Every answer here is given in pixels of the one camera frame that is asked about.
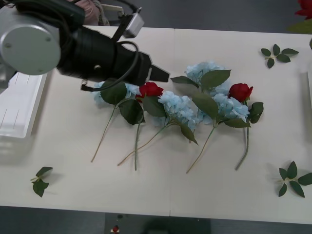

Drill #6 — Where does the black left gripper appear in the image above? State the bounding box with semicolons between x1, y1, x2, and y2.
107;43;170;86

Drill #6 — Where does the red rose with stem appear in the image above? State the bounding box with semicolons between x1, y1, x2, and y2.
134;81;168;171
287;0;312;34
235;83;265;171

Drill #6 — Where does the white chair base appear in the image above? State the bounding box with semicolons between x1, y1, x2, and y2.
101;3;124;18

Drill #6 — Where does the loose green leaf twig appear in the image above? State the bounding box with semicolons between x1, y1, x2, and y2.
30;166;54;198
260;43;300;69
278;160;312;198

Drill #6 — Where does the pale blue flower with stem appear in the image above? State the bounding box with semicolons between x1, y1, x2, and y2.
91;80;145;163
186;92;252;174
117;91;205;167
170;60;232;144

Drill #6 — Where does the person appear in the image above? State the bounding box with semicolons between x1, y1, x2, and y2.
73;0;111;26

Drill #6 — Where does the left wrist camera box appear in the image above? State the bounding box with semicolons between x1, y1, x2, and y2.
122;12;145;39

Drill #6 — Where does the shallow white box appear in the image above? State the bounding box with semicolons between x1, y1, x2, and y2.
0;72;49;166

